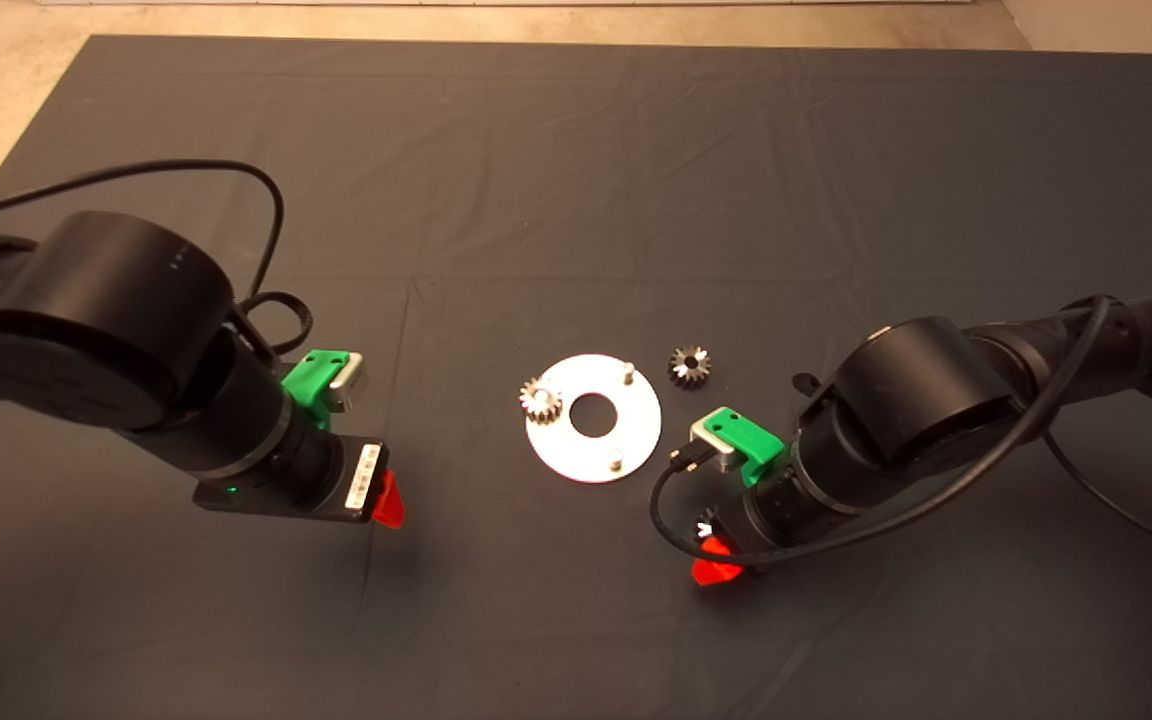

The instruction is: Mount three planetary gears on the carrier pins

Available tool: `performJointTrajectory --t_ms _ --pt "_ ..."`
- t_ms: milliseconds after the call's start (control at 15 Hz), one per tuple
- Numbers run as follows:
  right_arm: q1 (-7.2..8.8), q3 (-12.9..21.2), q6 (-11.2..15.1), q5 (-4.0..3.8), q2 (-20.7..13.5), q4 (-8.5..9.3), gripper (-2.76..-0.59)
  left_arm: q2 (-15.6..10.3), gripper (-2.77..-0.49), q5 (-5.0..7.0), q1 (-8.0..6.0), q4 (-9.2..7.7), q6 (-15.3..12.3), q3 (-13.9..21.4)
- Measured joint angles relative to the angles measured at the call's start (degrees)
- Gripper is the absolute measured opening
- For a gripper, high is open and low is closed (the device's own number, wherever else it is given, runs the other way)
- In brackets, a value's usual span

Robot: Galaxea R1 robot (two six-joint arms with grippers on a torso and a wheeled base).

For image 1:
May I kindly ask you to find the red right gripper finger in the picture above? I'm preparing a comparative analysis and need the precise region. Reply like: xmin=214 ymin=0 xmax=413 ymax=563
xmin=691 ymin=535 xmax=743 ymax=587

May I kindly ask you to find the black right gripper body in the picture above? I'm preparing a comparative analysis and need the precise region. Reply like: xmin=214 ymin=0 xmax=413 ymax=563
xmin=711 ymin=470 xmax=832 ymax=579

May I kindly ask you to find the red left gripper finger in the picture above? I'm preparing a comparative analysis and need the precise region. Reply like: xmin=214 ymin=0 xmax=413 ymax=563
xmin=373 ymin=468 xmax=406 ymax=530

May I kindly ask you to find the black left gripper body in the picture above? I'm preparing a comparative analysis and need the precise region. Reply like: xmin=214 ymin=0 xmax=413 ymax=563
xmin=192 ymin=412 xmax=389 ymax=523

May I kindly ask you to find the round metal carrier plate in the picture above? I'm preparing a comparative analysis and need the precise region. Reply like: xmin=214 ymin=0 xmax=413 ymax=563
xmin=526 ymin=354 xmax=663 ymax=485

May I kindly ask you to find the dark grey table cloth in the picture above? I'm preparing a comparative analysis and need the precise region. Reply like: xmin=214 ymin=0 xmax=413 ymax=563
xmin=0 ymin=35 xmax=1152 ymax=720

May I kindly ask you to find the green right camera mount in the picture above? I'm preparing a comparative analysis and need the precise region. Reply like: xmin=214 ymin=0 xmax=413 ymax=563
xmin=701 ymin=407 xmax=789 ymax=489

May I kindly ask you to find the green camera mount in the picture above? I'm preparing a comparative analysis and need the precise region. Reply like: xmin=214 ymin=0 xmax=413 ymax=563
xmin=281 ymin=350 xmax=352 ymax=436
xmin=701 ymin=407 xmax=789 ymax=489

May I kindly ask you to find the silver right camera box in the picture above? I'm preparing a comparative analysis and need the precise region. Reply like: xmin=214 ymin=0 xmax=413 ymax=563
xmin=688 ymin=418 xmax=742 ymax=473

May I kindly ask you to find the silver camera box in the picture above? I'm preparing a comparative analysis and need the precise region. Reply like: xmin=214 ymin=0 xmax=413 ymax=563
xmin=326 ymin=352 xmax=367 ymax=413
xmin=688 ymin=418 xmax=742 ymax=473

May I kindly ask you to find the green left camera mount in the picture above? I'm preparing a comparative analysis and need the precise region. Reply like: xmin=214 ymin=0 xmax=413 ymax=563
xmin=281 ymin=350 xmax=352 ymax=436

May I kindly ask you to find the black right camera cable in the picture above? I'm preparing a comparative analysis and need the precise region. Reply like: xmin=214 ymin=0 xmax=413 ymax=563
xmin=649 ymin=293 xmax=1152 ymax=566

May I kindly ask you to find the black camera cable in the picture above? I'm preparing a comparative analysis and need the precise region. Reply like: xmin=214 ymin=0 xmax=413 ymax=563
xmin=0 ymin=160 xmax=314 ymax=353
xmin=649 ymin=293 xmax=1152 ymax=566

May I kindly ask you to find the silver left camera box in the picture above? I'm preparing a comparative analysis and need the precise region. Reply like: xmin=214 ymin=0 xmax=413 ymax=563
xmin=326 ymin=352 xmax=367 ymax=413

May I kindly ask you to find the black left camera cable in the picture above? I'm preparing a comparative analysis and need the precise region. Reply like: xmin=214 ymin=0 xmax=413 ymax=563
xmin=0 ymin=160 xmax=314 ymax=353

